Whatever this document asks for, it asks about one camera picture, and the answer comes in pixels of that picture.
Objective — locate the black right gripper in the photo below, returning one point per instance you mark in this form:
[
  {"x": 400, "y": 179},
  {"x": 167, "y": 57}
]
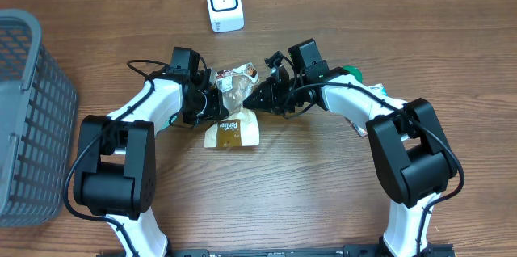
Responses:
[{"x": 274, "y": 101}]

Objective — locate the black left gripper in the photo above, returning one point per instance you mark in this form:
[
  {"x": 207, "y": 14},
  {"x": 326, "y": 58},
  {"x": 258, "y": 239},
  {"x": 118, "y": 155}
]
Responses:
[{"x": 216, "y": 111}]

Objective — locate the clear bag bread package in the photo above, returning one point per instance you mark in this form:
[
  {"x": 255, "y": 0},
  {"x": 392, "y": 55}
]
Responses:
[{"x": 240, "y": 127}]

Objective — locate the mint green wipes pack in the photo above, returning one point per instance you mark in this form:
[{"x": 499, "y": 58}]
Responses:
[{"x": 168, "y": 122}]

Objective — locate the green lid clear jar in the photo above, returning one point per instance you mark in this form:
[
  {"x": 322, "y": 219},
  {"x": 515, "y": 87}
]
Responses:
[{"x": 354, "y": 71}]

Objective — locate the orange tissue pack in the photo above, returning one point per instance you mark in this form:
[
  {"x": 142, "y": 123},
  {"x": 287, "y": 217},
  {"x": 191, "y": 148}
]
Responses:
[{"x": 359, "y": 130}]

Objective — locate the teal tissue pack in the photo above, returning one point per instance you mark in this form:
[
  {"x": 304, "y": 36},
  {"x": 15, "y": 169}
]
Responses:
[{"x": 379, "y": 88}]

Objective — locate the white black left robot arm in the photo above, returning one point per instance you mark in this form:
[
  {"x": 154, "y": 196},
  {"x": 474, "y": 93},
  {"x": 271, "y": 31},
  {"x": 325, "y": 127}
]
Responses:
[{"x": 113, "y": 179}]

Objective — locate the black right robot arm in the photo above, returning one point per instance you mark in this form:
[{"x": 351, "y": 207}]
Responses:
[{"x": 412, "y": 158}]

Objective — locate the white barcode scanner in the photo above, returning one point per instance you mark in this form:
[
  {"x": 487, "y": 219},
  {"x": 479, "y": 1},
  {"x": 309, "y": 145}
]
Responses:
[{"x": 226, "y": 15}]

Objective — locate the dark grey mesh basket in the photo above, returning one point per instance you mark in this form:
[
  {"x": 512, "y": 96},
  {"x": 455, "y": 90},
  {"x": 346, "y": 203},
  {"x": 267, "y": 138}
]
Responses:
[{"x": 39, "y": 106}]

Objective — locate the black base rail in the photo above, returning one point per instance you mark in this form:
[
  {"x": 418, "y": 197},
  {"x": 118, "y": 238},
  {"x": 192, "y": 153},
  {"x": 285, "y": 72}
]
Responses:
[{"x": 282, "y": 253}]

